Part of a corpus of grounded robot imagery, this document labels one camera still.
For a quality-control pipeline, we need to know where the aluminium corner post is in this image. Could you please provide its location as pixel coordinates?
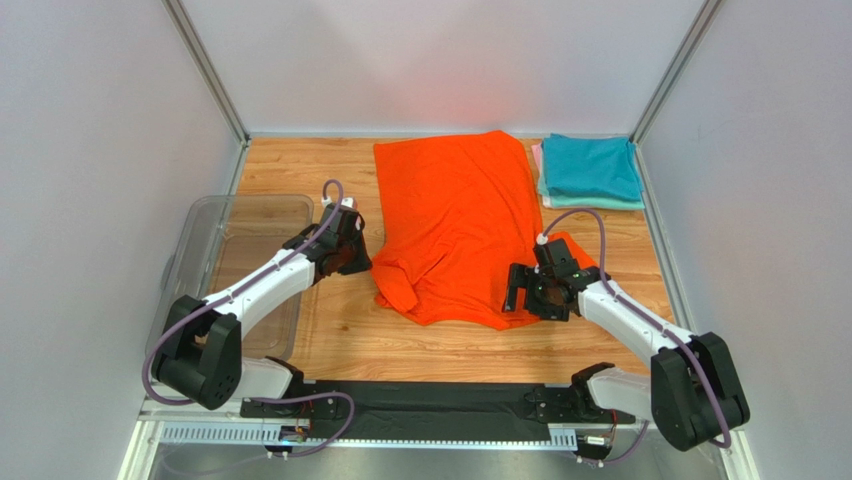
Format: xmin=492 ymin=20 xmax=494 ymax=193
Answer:
xmin=162 ymin=0 xmax=251 ymax=146
xmin=630 ymin=0 xmax=725 ymax=145

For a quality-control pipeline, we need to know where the pink folded t shirt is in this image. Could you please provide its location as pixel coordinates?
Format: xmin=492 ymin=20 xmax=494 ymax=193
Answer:
xmin=531 ymin=143 xmax=552 ymax=208

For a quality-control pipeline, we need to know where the teal folded t shirt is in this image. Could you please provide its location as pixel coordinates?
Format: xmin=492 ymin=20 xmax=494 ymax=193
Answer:
xmin=539 ymin=134 xmax=643 ymax=209

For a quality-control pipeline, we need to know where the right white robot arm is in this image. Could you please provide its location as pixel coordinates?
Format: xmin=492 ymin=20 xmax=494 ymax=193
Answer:
xmin=503 ymin=238 xmax=751 ymax=451

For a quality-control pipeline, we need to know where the right aluminium corner post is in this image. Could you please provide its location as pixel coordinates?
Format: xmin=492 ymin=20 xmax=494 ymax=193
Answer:
xmin=630 ymin=0 xmax=725 ymax=145

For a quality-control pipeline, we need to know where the mint folded t shirt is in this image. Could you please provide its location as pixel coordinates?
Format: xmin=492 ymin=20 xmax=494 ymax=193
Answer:
xmin=543 ymin=155 xmax=645 ymax=211

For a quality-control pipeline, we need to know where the clear plastic bin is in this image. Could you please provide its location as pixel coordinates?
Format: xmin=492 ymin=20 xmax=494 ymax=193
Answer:
xmin=146 ymin=195 xmax=314 ymax=349

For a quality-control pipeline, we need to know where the orange t shirt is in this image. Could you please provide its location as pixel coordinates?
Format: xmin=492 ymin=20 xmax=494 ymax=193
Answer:
xmin=369 ymin=130 xmax=598 ymax=331

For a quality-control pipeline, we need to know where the aluminium frame rail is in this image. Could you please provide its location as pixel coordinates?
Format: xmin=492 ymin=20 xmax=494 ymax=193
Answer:
xmin=119 ymin=381 xmax=758 ymax=479

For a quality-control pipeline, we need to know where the left aluminium corner post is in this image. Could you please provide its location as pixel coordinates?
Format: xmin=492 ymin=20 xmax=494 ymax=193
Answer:
xmin=162 ymin=0 xmax=251 ymax=146

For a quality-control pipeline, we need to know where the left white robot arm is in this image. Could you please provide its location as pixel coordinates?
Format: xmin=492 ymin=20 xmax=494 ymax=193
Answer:
xmin=142 ymin=197 xmax=372 ymax=410

